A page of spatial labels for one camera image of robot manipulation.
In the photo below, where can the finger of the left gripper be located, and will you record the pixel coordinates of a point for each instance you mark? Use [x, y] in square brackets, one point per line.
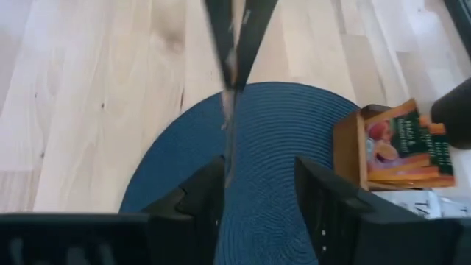
[254, 37]
[222, 37]

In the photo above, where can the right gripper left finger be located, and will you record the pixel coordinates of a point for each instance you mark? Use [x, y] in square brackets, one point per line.
[110, 239]

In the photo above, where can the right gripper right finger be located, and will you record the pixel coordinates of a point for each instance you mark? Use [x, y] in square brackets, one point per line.
[386, 243]

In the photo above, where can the white and orange tea packet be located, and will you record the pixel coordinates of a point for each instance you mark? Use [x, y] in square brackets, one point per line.
[423, 204]

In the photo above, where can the wooden three-compartment tray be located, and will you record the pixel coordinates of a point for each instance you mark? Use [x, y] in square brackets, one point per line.
[347, 147]

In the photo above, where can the round dark woven placemat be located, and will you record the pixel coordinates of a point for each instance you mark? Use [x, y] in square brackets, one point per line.
[265, 147]

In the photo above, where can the black aluminium rig frame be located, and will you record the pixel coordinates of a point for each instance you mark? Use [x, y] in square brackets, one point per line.
[461, 22]

